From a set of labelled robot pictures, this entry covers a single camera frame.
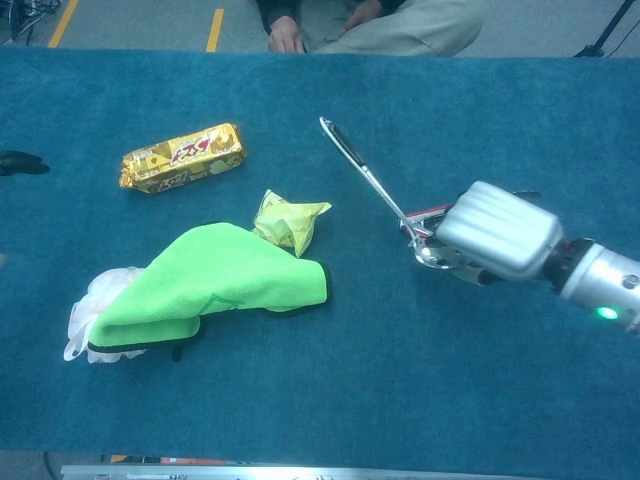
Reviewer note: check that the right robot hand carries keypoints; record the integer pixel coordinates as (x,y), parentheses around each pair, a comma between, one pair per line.
(500,230)

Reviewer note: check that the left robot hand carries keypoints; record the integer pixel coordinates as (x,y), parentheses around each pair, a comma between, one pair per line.
(20,162)

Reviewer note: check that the steel ladle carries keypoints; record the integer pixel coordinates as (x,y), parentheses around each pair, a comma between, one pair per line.
(367,172)

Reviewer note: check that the white mesh bath sponge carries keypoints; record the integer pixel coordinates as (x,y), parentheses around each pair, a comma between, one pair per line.
(80,325)

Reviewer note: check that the golden biscuit package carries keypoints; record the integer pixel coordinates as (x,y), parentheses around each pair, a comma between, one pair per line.
(200,150)

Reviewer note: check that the yellow snack bag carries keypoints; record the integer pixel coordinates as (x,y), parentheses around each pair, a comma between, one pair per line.
(290,222)

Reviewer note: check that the green microfibre towel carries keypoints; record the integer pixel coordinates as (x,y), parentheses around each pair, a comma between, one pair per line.
(225,275)

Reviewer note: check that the blue table cloth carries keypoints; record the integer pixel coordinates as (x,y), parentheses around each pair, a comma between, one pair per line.
(350,390)

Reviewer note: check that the seated person in khaki trousers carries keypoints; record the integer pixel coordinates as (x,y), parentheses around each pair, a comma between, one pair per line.
(410,30)

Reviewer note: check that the black tripod stand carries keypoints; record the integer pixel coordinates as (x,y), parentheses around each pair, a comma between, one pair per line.
(607,30)

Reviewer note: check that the yellow plastic bracket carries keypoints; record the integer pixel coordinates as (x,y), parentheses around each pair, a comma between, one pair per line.
(118,458)

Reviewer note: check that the aluminium rail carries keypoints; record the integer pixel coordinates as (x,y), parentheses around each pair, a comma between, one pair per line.
(300,472)

